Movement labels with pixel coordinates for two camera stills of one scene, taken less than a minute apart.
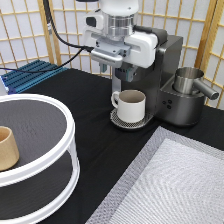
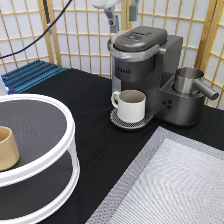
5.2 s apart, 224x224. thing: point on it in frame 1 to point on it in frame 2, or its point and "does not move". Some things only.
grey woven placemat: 172,179 does not move
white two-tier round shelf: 47,176 does not move
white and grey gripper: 115,40 to 111,15
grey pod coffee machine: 173,94 does not move
